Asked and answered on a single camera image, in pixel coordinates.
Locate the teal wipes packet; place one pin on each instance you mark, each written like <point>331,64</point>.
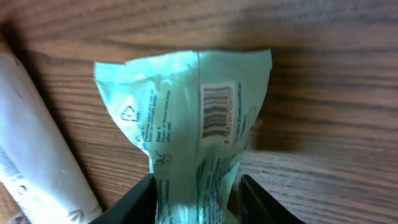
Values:
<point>191,112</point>

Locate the white tube gold cap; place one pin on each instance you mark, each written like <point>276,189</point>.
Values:
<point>37,166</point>

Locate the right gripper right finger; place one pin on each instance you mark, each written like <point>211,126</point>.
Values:
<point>257,206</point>

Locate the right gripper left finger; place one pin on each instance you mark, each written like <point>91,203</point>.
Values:
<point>137,206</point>

